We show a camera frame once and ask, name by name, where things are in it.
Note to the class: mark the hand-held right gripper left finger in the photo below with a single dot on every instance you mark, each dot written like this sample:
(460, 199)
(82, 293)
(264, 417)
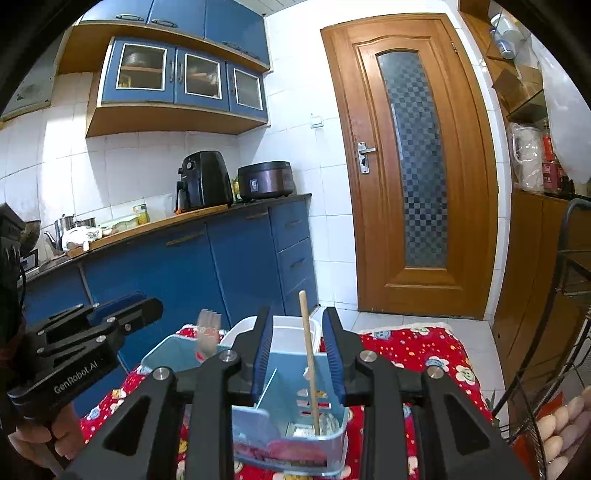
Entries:
(264, 355)

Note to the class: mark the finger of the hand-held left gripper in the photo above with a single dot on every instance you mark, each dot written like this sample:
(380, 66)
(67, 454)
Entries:
(138, 311)
(78, 337)

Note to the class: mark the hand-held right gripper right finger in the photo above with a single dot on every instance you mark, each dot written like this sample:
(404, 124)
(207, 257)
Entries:
(331, 355)

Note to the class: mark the wooden chopstick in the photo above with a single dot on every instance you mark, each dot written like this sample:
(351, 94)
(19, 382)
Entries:
(310, 360)

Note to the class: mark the blue plastic utensil holder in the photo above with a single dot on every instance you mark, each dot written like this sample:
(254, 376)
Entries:
(291, 383)

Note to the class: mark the person's left hand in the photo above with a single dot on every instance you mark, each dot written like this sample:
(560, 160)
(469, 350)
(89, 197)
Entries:
(69, 429)

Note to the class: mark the white plastic basket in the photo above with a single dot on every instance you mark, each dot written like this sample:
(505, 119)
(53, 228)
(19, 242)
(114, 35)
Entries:
(291, 334)

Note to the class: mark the pale fork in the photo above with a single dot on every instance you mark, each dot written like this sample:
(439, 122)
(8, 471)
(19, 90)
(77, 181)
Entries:
(210, 337)

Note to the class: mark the red printed tablecloth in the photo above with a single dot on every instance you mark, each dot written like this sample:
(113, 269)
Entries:
(415, 350)

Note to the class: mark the green lidded container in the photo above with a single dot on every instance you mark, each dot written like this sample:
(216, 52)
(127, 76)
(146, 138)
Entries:
(120, 224)

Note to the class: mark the blue base cabinet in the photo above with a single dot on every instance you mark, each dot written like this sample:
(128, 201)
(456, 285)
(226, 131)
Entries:
(240, 258)

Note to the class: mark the steel pot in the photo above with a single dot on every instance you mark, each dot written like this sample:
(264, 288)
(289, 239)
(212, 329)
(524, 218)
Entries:
(85, 222)

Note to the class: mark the metal kettle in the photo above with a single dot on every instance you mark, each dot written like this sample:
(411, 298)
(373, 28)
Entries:
(62, 226)

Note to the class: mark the steel bowl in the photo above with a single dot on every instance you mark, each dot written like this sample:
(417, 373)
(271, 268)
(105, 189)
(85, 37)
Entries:
(30, 233)

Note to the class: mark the black air fryer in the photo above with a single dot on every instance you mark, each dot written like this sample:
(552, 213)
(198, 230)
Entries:
(205, 180)

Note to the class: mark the green bottle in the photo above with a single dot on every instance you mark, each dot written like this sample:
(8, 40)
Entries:
(236, 189)

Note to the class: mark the wooden door with glass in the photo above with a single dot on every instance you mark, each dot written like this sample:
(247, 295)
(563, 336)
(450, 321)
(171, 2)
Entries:
(351, 184)

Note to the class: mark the dark rice cooker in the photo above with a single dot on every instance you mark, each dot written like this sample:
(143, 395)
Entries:
(265, 180)

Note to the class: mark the wooden shelf cabinet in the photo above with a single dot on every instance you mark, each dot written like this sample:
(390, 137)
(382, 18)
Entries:
(531, 254)

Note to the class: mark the pile of eggs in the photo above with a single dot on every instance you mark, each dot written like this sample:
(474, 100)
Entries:
(561, 429)

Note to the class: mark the grey range hood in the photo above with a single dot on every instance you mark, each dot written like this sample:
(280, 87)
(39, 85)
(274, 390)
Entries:
(32, 94)

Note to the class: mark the black metal rack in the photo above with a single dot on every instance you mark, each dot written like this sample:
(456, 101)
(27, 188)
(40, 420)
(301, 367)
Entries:
(559, 258)

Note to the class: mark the clear plastic jug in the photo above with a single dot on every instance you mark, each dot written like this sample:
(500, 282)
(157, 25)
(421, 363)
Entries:
(526, 157)

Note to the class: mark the red labelled bottle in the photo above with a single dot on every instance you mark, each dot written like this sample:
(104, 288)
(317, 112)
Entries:
(549, 161)

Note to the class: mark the dark bottle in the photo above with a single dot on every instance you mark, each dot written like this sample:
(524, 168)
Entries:
(565, 180)

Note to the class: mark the cardboard box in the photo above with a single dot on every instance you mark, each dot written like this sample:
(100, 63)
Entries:
(519, 90)

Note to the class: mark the white plastic bag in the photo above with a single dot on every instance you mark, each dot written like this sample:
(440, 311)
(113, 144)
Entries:
(563, 115)

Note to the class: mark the blue jar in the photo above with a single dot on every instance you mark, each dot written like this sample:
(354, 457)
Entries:
(505, 46)

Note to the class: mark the white lidded container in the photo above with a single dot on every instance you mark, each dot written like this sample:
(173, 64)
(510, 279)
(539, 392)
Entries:
(503, 23)

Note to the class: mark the white wall switch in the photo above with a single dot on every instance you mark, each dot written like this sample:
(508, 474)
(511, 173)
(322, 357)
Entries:
(316, 121)

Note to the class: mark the blue glass-door wall cabinet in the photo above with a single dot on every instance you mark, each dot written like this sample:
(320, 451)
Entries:
(175, 78)

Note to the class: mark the blue solid-door wall cabinet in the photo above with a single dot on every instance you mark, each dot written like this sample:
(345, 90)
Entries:
(180, 11)

